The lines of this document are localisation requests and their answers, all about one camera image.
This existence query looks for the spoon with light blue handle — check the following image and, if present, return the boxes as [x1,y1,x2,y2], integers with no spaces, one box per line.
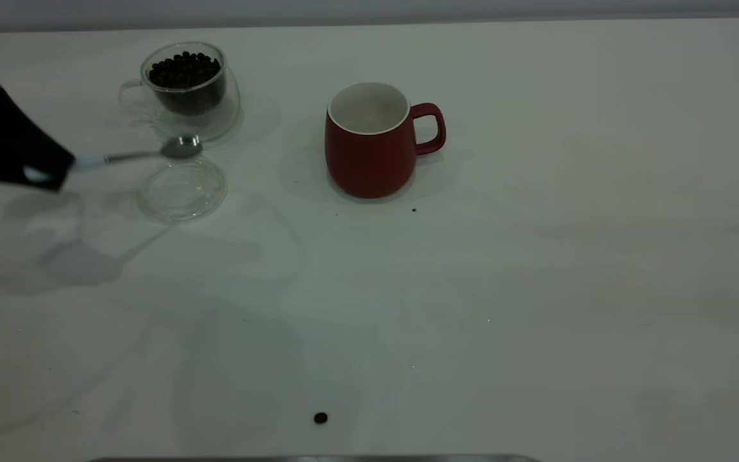
[23,134,203,184]

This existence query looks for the red ceramic mug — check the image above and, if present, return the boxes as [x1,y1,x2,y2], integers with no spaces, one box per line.
[325,81,446,199]

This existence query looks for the coffee beans in glass cup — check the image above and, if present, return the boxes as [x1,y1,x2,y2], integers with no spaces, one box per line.
[148,53,224,116]

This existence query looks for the clear glass saucer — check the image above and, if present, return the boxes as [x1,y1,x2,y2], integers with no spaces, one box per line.
[137,157,228,223]

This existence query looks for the clear double-wall glass cup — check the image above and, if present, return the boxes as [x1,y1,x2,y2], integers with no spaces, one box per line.
[118,41,242,143]

